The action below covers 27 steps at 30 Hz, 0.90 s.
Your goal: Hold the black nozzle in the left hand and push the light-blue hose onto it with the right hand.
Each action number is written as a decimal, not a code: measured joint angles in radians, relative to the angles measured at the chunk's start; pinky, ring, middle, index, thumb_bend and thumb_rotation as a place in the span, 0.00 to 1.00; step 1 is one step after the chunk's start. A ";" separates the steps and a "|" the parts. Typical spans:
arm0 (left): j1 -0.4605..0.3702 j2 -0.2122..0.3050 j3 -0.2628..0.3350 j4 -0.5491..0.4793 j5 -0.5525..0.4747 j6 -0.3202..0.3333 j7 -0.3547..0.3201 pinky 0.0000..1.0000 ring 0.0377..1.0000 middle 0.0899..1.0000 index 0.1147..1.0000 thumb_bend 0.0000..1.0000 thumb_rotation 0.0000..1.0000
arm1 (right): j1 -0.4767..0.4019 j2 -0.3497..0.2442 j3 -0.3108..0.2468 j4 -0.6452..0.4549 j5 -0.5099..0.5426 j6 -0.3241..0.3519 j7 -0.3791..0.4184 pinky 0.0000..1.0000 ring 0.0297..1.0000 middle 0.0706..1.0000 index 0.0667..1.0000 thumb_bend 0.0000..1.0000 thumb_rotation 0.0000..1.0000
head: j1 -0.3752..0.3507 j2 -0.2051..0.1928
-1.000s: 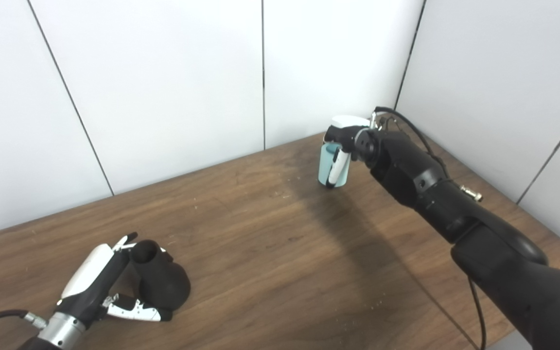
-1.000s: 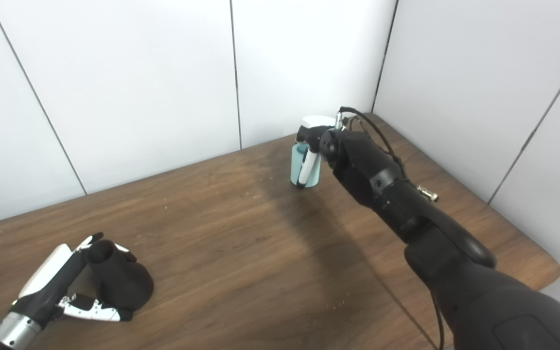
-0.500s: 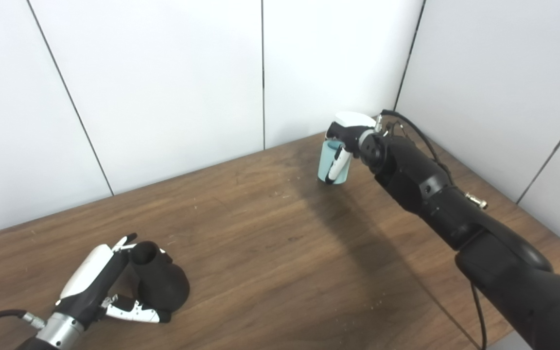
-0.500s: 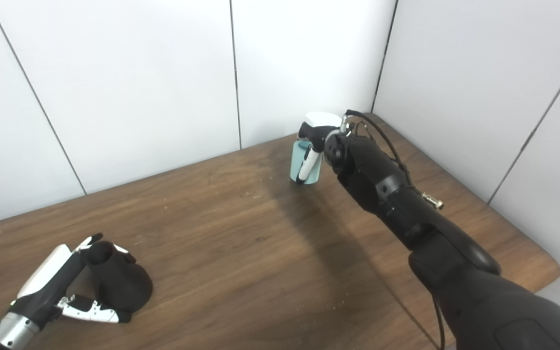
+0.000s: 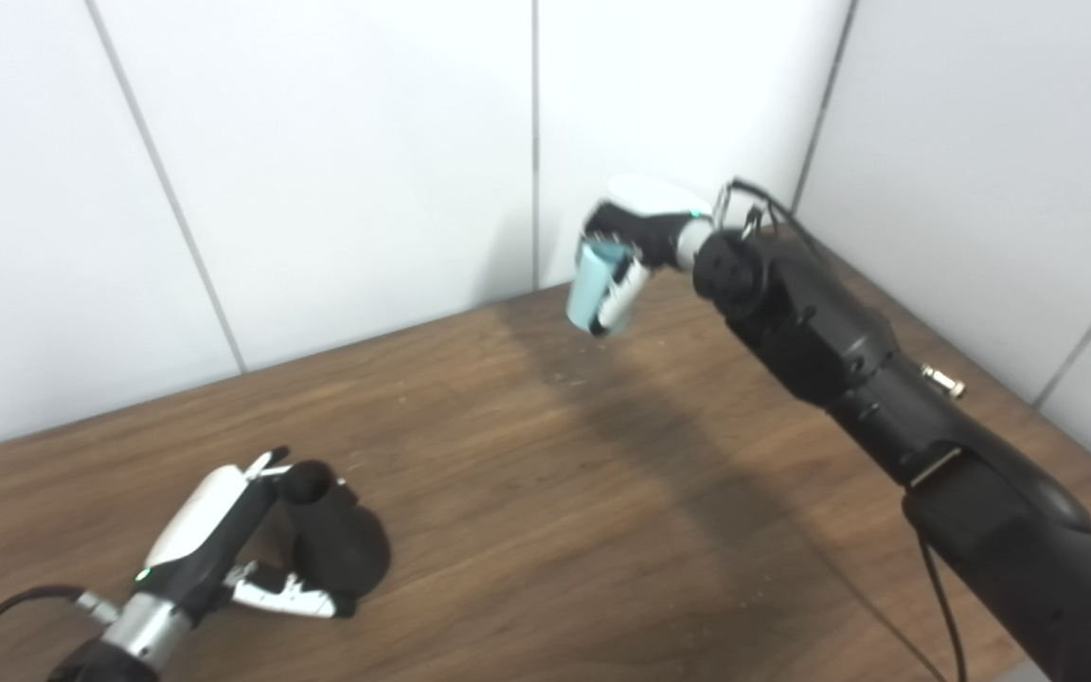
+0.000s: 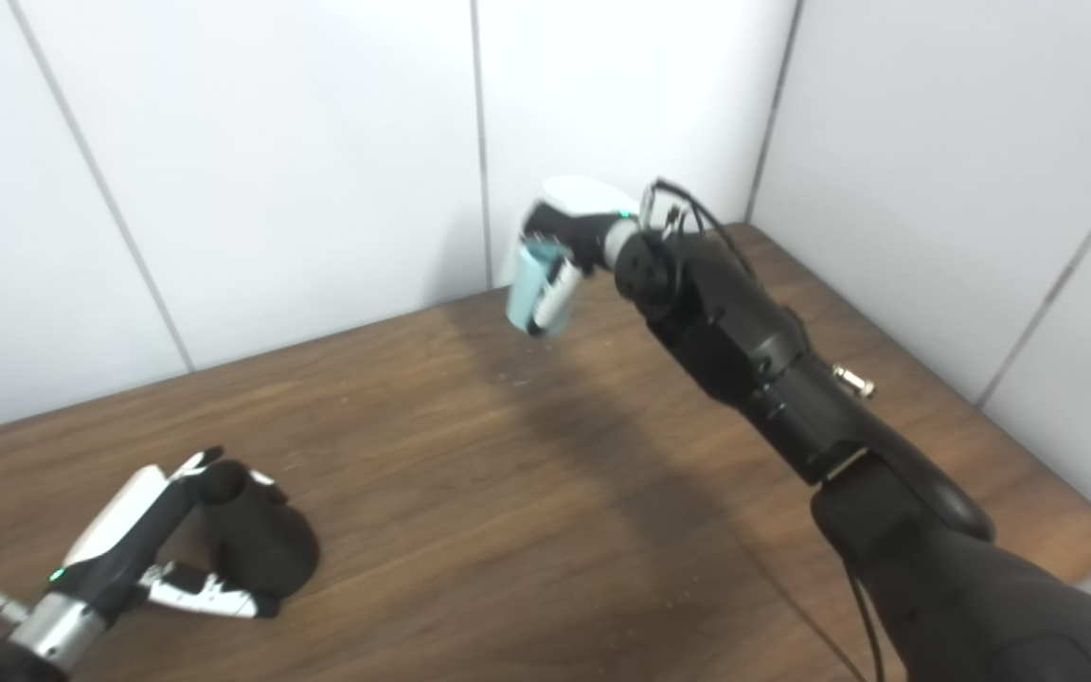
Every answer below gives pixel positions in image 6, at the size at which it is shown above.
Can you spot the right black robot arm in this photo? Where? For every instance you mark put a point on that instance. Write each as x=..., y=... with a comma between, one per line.
x=773, y=360

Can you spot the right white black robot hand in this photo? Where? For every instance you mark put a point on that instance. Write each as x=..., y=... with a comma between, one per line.
x=583, y=213

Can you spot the black funnel-shaped nozzle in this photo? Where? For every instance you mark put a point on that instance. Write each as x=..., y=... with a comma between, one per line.
x=271, y=549

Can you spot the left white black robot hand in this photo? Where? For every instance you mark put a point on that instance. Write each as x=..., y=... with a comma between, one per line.
x=124, y=549

